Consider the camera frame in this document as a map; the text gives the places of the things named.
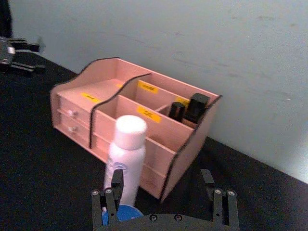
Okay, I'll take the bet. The black table cloth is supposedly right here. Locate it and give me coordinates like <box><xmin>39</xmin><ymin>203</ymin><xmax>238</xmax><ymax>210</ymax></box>
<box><xmin>0</xmin><ymin>49</ymin><xmax>308</xmax><ymax>231</ymax></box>

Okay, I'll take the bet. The blue round lid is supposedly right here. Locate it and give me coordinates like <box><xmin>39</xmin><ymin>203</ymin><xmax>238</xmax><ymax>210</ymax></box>
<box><xmin>102</xmin><ymin>204</ymin><xmax>143</xmax><ymax>226</ymax></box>

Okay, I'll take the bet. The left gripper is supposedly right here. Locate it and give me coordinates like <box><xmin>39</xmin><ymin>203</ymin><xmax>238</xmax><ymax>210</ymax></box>
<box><xmin>0</xmin><ymin>38</ymin><xmax>47</xmax><ymax>75</ymax></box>

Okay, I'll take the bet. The tall black cosmetic bottle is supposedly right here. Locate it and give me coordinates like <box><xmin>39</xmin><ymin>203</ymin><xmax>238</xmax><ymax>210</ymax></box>
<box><xmin>183</xmin><ymin>92</ymin><xmax>210</xmax><ymax>125</ymax></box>

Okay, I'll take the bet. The small black cosmetic bottle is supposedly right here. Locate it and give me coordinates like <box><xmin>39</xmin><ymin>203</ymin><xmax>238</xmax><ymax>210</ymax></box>
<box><xmin>168</xmin><ymin>102</ymin><xmax>186</xmax><ymax>121</ymax></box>

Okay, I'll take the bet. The pink organizer drawer with knob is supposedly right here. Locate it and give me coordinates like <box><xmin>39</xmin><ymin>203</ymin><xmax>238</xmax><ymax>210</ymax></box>
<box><xmin>57</xmin><ymin>112</ymin><xmax>91</xmax><ymax>145</ymax></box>
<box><xmin>57</xmin><ymin>94</ymin><xmax>93</xmax><ymax>128</ymax></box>

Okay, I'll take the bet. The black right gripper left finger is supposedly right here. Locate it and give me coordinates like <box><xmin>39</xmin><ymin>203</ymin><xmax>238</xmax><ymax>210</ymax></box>
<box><xmin>90</xmin><ymin>168</ymin><xmax>125</xmax><ymax>228</ymax></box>

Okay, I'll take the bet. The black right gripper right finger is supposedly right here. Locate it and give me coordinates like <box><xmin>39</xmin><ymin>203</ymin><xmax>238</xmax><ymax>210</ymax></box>
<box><xmin>200</xmin><ymin>168</ymin><xmax>240</xmax><ymax>228</ymax></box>

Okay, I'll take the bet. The white plastic bottle with cap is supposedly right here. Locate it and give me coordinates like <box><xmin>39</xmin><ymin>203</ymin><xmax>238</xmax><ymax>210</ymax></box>
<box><xmin>103</xmin><ymin>115</ymin><xmax>148</xmax><ymax>208</ymax></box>

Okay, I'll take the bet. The pink wooden desk organizer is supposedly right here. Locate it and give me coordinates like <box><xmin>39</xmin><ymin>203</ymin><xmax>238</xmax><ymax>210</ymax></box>
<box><xmin>50</xmin><ymin>57</ymin><xmax>222</xmax><ymax>204</ymax></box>

